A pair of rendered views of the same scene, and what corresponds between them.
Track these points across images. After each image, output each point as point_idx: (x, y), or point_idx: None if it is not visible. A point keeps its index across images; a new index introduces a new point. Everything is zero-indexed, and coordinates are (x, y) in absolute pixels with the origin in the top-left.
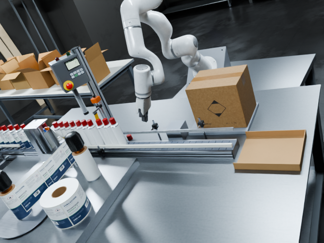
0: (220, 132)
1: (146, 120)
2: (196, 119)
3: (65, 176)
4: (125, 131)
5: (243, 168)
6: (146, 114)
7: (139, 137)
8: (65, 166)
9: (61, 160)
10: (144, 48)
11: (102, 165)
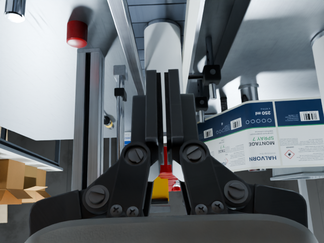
0: None
1: (179, 84)
2: None
3: (290, 87)
4: (135, 76)
5: None
6: (152, 148)
7: (55, 2)
8: (294, 110)
9: (298, 132)
10: None
11: (280, 39)
